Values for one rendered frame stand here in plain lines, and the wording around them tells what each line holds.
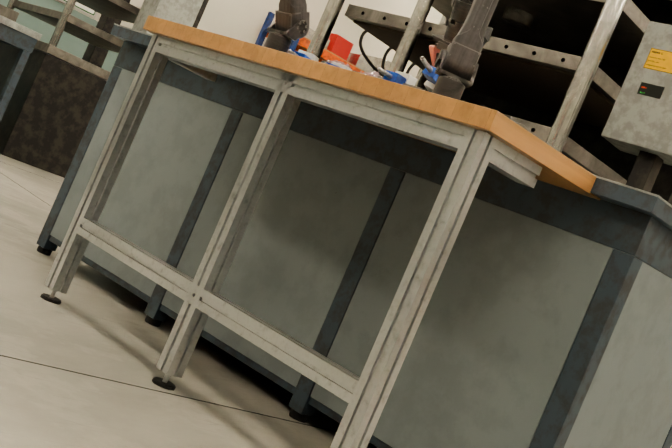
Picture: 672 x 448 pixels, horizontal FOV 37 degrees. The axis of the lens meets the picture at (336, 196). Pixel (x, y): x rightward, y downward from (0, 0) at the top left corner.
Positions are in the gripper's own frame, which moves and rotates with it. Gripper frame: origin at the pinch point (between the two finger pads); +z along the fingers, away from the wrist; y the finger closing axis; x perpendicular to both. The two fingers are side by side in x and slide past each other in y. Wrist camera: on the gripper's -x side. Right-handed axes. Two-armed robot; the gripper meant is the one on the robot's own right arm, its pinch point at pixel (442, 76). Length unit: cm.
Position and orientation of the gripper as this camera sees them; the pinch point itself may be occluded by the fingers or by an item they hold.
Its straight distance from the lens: 255.1
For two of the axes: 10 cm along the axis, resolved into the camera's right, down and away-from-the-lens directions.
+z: -2.6, 9.0, 3.6
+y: -6.1, -4.4, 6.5
